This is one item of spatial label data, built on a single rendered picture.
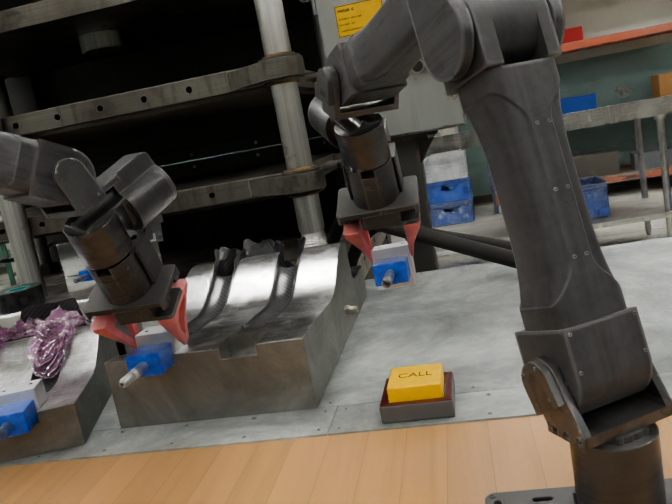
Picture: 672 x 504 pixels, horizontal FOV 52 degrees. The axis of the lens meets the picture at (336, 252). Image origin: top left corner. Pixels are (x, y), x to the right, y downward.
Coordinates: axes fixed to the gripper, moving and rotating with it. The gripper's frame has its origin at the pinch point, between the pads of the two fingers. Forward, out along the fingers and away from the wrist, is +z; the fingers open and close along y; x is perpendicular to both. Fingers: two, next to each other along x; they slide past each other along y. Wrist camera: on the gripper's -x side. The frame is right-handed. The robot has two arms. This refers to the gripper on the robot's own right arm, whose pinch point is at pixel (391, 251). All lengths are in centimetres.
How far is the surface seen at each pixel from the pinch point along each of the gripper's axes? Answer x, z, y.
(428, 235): -35.0, 25.5, -2.5
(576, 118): -298, 162, -81
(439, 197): -466, 318, 14
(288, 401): 18.3, 5.6, 13.9
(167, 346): 14.6, -2.6, 27.2
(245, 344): 11.3, 2.1, 19.3
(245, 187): -63, 24, 40
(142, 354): 16.8, -4.0, 29.3
